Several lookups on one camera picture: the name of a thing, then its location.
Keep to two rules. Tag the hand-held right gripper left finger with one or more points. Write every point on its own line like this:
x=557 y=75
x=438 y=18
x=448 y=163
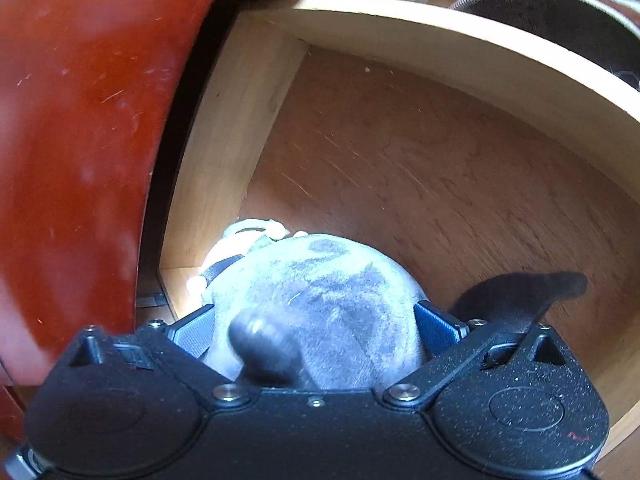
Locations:
x=194 y=332

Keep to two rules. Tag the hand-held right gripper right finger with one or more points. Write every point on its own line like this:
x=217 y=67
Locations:
x=439 y=326

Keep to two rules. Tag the grey plush toy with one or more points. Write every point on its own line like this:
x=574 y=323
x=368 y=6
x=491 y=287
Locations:
x=340 y=290

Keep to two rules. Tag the light wooden drawer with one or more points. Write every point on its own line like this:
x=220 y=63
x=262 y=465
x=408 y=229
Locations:
x=400 y=160

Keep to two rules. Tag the metal drawer slide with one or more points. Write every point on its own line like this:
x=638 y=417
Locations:
x=150 y=300

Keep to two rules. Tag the red-brown wooden cabinet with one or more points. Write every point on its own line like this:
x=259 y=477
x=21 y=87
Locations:
x=75 y=135

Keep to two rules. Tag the black mesh basket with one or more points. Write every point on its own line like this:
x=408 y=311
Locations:
x=550 y=20

